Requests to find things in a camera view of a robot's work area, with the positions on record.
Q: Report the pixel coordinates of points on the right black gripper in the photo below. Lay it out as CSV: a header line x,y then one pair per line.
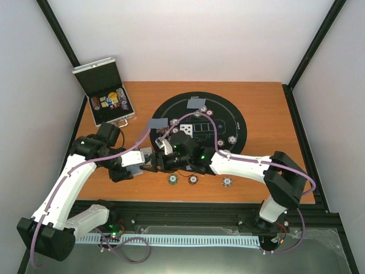
x,y
155,162

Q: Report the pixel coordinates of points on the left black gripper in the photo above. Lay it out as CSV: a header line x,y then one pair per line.
x,y
121,174

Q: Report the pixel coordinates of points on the green poker chip stack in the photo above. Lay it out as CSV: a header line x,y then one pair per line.
x,y
173,179

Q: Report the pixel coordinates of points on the red triangular all-in button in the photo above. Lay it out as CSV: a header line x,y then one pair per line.
x,y
163,131

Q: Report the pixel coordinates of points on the brown poker chip stack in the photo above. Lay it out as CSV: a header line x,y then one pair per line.
x,y
193,179

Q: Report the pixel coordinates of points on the face-up spades card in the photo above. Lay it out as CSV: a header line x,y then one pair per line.
x,y
187,129

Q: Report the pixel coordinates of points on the blue poker chip stack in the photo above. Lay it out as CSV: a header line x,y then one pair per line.
x,y
227,182

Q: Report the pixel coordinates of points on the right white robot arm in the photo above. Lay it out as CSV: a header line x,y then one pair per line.
x,y
284,179

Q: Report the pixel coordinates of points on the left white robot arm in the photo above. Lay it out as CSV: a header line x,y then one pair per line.
x,y
50,232

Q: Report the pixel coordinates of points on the chips inside case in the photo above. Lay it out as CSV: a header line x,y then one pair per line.
x,y
115,99

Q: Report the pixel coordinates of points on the round black poker mat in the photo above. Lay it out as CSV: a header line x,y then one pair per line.
x,y
226,120

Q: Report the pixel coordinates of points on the aluminium poker case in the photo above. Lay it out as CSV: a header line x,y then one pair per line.
x,y
98,78

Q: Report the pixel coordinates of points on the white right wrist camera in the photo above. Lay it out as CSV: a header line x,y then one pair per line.
x,y
164,145

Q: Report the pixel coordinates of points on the light blue cable duct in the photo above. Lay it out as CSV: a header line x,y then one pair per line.
x,y
155,240

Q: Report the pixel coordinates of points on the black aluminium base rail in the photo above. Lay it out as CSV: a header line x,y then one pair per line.
x,y
242,216

